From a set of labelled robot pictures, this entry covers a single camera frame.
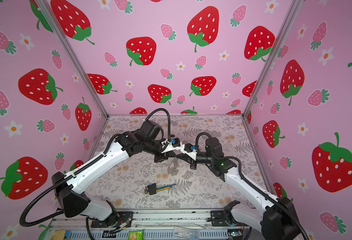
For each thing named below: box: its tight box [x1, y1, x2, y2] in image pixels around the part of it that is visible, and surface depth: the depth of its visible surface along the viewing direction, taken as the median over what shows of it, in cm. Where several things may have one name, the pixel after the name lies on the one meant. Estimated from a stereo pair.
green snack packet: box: [128, 229, 144, 240], surface depth 70 cm
